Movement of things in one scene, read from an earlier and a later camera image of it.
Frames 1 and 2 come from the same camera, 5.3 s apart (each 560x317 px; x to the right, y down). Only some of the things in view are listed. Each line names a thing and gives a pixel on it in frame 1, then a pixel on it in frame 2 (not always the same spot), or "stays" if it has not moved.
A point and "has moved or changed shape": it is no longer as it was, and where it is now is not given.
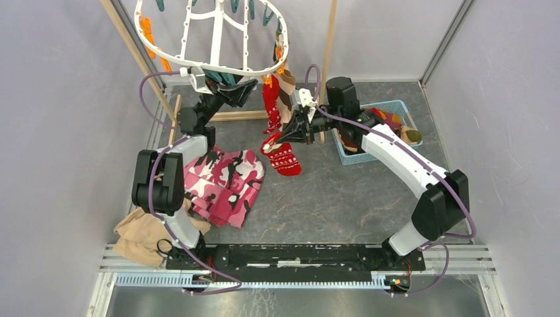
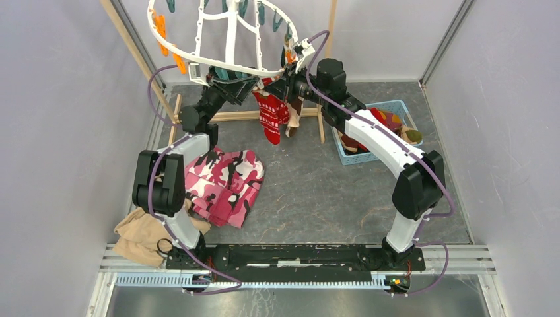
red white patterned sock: (271, 95) -> (267, 80)
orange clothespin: (146, 26) -> (160, 22)
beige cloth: (144, 238) stays
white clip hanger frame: (218, 16) has moved or changed shape
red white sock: (280, 155) -> (273, 112)
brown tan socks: (408, 136) stays
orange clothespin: (280, 70) has moved or changed shape
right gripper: (294, 133) -> (278, 87)
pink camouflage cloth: (222, 185) stays
